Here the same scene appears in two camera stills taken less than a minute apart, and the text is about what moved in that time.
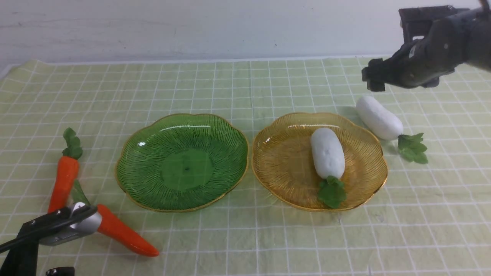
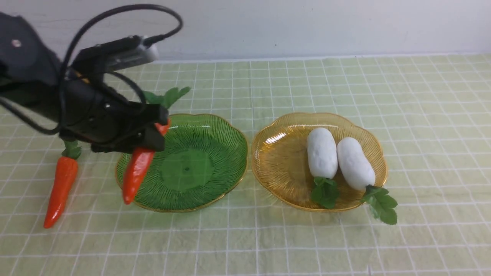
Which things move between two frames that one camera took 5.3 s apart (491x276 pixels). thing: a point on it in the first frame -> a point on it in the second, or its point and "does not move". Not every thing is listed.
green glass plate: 181,162 does not move
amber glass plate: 282,163 does not move
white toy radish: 386,125 -> 358,172
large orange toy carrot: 112,227 -> 139,163
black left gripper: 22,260 -> 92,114
